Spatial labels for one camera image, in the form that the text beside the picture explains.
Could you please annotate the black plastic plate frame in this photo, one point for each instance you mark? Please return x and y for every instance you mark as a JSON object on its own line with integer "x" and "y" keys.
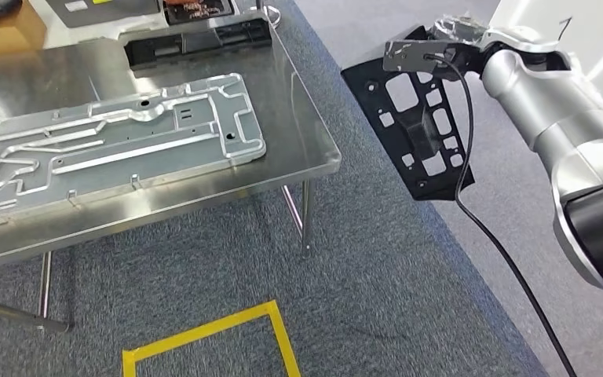
{"x": 369, "y": 104}

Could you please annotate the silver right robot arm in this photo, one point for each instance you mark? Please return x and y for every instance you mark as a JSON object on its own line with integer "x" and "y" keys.
{"x": 567, "y": 135}

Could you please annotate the stainless steel workbench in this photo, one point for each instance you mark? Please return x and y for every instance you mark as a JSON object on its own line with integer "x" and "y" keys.
{"x": 291, "y": 135}

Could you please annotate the black plastic part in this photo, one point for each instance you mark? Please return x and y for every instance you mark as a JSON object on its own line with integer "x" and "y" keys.
{"x": 197, "y": 41}

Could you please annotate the grey stamped metal panel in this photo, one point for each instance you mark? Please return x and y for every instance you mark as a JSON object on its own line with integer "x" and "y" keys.
{"x": 124, "y": 156}

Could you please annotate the black plastic tray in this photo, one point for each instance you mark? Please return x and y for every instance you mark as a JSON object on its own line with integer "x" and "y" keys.
{"x": 202, "y": 15}

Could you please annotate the grey laptop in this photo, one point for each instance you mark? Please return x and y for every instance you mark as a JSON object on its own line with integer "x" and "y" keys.
{"x": 114, "y": 13}

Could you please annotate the white lit display counter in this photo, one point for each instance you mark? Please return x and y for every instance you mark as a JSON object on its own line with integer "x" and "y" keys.
{"x": 593, "y": 41}

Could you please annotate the brown cardboard box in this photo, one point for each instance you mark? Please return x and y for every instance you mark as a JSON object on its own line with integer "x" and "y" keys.
{"x": 10, "y": 39}

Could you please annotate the black camera bracket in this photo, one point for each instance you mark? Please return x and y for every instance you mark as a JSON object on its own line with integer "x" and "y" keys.
{"x": 411, "y": 57}

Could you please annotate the chrome stanchion post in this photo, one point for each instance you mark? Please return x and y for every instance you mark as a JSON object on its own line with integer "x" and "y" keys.
{"x": 267, "y": 15}

